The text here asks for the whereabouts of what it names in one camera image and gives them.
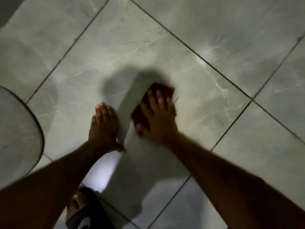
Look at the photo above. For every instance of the person's left hand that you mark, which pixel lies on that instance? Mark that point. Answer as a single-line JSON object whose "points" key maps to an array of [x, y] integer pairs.
{"points": [[103, 132]]}

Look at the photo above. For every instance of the person's right hand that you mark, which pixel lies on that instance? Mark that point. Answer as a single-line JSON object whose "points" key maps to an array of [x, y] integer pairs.
{"points": [[162, 126]]}

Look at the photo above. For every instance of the person's left thumb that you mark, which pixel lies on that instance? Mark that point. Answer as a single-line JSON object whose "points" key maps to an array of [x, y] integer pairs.
{"points": [[119, 149]]}

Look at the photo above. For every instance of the person's right thumb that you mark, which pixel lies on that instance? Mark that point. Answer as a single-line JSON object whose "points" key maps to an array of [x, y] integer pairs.
{"points": [[143, 129]]}

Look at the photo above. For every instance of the person's left middle finger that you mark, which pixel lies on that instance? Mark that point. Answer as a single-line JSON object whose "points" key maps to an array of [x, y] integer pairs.
{"points": [[105, 113]]}

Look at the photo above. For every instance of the person's right middle finger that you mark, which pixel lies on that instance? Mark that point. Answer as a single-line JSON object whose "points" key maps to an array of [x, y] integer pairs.
{"points": [[152, 100]]}

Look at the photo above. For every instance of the person's right little finger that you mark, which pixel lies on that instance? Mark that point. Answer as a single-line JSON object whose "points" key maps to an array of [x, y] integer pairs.
{"points": [[172, 106]]}

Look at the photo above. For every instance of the person's left little finger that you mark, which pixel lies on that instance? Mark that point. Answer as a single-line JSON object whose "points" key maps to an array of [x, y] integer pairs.
{"points": [[93, 121]]}

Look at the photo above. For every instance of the dark red cleaning cloth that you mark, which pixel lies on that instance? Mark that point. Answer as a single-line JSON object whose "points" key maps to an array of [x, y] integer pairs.
{"points": [[164, 89]]}

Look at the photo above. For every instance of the person's left forearm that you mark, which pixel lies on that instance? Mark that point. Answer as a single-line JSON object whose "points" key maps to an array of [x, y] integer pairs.
{"points": [[47, 186]]}

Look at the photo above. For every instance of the person's right forearm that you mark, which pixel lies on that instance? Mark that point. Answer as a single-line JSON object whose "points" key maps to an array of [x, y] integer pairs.
{"points": [[228, 183]]}

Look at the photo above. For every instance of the person's foot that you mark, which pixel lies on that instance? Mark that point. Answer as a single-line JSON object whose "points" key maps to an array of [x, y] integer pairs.
{"points": [[76, 202]]}

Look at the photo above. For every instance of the black slipper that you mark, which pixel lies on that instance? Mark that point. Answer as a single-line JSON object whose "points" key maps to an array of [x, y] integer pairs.
{"points": [[93, 214]]}

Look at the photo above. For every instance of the grey round side table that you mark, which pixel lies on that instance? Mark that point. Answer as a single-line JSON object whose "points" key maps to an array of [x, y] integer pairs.
{"points": [[16, 138]]}

